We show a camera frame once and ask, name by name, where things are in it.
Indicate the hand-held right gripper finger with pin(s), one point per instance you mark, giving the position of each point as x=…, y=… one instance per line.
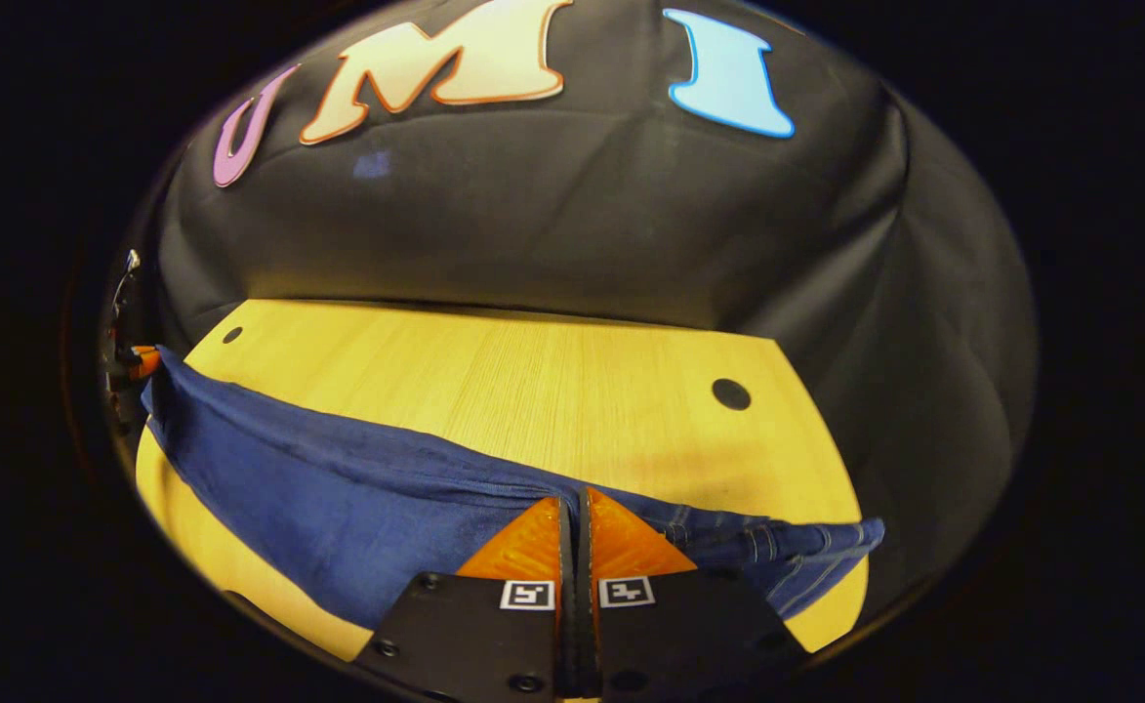
x=567, y=635
x=588, y=635

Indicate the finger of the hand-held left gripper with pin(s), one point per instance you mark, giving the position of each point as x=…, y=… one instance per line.
x=146, y=361

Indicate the blue jeans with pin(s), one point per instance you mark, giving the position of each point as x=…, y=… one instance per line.
x=338, y=488

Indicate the black backdrop cloth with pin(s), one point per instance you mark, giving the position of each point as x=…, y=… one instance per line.
x=582, y=215

